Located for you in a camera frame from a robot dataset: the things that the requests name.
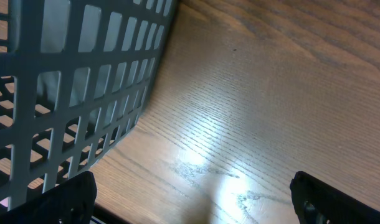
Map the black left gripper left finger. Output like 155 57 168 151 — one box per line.
0 171 97 224

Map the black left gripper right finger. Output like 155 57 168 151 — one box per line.
290 171 380 224

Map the grey plastic mesh basket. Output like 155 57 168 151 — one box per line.
0 0 177 215

